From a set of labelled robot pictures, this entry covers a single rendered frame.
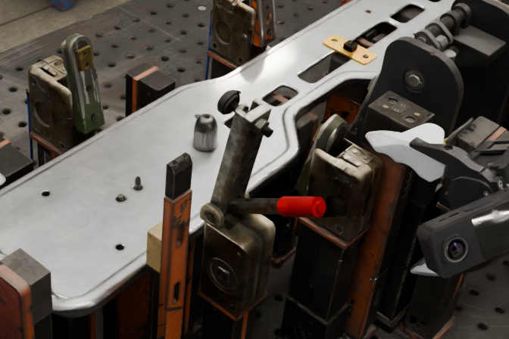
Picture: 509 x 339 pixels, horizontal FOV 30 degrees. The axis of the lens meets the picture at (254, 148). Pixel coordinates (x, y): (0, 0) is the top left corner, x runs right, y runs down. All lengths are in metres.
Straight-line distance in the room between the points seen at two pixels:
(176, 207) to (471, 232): 0.31
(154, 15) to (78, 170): 0.93
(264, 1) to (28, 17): 2.02
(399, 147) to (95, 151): 0.50
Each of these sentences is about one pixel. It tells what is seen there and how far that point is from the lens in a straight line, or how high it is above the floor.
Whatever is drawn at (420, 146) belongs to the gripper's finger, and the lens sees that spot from 0.87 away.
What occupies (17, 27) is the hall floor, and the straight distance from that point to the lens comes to 3.38.
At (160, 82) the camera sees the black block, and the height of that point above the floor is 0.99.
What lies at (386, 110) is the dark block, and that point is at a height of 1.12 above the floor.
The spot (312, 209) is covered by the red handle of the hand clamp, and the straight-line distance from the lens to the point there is 0.99.
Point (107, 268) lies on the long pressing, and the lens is 1.11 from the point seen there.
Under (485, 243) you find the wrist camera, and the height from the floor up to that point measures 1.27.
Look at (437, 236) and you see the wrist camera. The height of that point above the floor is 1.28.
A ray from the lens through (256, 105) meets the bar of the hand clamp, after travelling 1.00.
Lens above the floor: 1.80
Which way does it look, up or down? 39 degrees down
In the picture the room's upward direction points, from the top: 7 degrees clockwise
